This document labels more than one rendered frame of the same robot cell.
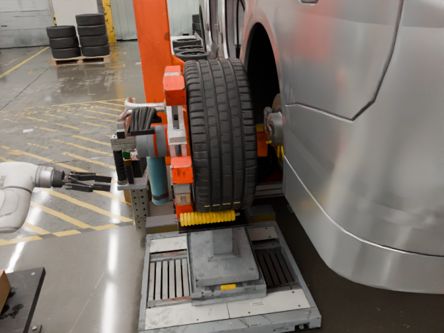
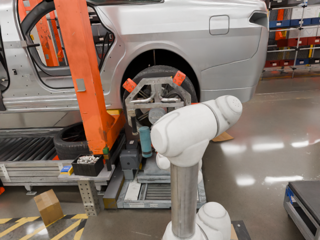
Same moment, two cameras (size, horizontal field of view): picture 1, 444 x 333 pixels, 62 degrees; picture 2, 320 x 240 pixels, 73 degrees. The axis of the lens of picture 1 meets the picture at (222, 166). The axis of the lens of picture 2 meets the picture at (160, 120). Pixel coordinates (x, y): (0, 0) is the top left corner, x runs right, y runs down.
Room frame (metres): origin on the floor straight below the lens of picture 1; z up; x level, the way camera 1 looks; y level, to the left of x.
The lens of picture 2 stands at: (1.11, 1.85, 1.48)
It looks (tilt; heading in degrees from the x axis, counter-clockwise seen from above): 23 degrees down; 283
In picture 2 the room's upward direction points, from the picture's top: 5 degrees counter-clockwise
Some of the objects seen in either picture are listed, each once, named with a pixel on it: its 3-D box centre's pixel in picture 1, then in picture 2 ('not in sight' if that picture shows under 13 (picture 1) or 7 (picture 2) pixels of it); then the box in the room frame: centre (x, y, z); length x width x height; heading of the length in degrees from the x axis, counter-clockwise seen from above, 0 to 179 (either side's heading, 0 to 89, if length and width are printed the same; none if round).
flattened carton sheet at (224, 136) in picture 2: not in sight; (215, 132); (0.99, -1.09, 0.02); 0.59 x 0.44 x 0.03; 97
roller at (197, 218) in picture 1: (207, 217); not in sight; (1.40, 0.07, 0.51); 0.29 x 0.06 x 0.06; 97
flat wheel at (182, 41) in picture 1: (187, 45); not in sight; (8.73, 0.68, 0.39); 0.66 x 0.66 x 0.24
